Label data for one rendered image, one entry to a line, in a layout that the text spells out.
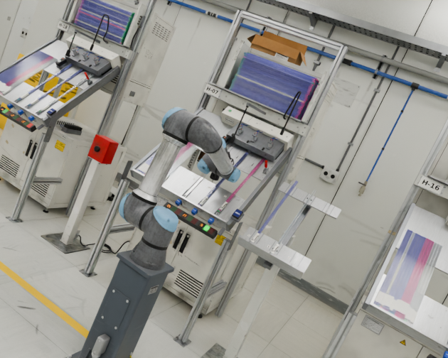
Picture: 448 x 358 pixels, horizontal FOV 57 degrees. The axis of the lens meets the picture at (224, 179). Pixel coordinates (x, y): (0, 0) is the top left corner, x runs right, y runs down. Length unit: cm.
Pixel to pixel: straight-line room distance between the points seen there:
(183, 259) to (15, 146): 168
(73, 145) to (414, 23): 307
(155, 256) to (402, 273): 120
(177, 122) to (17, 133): 208
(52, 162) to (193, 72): 199
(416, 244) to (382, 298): 39
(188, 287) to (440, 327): 141
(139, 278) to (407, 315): 121
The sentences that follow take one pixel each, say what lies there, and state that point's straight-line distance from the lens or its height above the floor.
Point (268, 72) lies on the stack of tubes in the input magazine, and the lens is 268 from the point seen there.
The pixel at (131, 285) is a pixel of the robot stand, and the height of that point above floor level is 46.
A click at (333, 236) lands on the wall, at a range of 404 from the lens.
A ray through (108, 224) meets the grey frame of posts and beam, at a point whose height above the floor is 35.
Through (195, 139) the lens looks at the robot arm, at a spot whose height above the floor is 110.
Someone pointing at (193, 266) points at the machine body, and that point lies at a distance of 266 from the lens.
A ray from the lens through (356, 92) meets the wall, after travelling 408.
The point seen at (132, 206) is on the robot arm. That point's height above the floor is 74.
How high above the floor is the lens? 125
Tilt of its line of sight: 9 degrees down
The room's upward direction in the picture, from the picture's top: 24 degrees clockwise
